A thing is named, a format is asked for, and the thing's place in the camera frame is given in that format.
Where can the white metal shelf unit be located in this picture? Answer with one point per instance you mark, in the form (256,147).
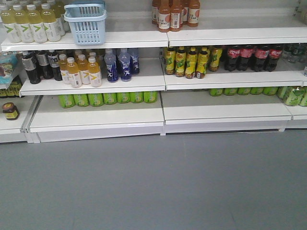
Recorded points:
(183,105)

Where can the blue sports drink bottle rear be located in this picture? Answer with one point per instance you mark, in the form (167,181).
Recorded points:
(134,61)

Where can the barcode orange juice bottle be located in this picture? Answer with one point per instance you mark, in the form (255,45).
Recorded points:
(175,15)

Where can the front orange C100 juice bottle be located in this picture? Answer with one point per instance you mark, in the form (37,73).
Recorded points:
(164,16)

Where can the yellow lemon tea bottle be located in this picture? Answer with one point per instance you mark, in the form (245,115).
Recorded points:
(203,57)
(191,61)
(180,62)
(169,56)

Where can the dark tea bottle middle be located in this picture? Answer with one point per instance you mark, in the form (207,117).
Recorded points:
(44,64)

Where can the right orange C100 juice bottle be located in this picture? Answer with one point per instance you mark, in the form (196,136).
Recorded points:
(194,12)

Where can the blue sports drink bottle middle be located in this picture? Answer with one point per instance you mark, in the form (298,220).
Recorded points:
(124,59)

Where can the plastic coke bottle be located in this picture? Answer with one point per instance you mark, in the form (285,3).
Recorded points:
(245,54)
(233,53)
(261,54)
(274,55)

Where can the blue sports drink bottle left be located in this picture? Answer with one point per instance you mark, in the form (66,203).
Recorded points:
(110,61)

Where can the orange c100 juice bottle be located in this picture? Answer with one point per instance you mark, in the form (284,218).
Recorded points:
(164,16)
(194,12)

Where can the light blue plastic basket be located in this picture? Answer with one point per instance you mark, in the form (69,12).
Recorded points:
(87,21)

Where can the yellow-green juice bottle front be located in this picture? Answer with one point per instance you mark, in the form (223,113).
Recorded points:
(8,21)

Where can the dark tea bottle left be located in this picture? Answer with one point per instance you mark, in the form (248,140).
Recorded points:
(30,67)

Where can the yellow-green juice bottle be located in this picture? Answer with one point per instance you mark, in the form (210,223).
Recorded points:
(22,23)
(8,21)
(50,23)
(36,24)

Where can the brown honey jar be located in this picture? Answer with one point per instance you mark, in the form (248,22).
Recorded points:
(10,111)

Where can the blue sports drink bottle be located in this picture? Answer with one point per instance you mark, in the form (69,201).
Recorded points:
(110,61)
(124,59)
(134,61)

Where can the orange juice bottle white label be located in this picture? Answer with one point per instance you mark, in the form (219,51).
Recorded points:
(94,72)

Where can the dark tea bottle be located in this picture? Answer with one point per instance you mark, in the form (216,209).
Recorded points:
(44,64)
(30,67)

